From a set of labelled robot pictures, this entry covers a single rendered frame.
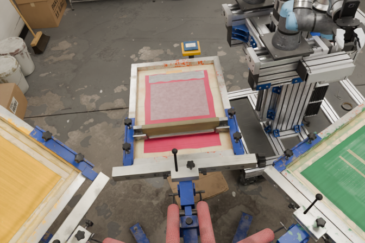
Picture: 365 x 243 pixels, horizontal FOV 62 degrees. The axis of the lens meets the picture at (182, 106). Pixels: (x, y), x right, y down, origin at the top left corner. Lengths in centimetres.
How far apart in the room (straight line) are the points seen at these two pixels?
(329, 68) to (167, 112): 92
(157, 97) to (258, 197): 120
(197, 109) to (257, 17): 75
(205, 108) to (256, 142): 90
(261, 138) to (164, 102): 106
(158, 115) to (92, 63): 218
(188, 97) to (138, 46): 216
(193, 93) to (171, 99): 14
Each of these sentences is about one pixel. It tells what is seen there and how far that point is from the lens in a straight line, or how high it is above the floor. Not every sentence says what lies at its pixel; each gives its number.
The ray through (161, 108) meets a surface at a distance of 182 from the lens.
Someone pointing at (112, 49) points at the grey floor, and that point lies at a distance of 398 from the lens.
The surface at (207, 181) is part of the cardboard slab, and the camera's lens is 259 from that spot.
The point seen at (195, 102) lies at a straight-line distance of 183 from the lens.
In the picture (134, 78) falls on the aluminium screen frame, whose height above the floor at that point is 99.
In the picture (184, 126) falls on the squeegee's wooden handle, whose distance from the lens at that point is 160.
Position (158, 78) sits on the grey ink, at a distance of 200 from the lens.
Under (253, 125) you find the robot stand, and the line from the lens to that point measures 270.
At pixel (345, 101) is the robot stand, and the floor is 21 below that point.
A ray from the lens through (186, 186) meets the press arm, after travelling 142.
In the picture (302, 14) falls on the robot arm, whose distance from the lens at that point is 138.
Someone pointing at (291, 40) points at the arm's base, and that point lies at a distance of 172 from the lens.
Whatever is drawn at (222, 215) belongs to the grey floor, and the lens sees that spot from 249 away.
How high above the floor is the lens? 230
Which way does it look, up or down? 48 degrees down
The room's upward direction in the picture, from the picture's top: 6 degrees counter-clockwise
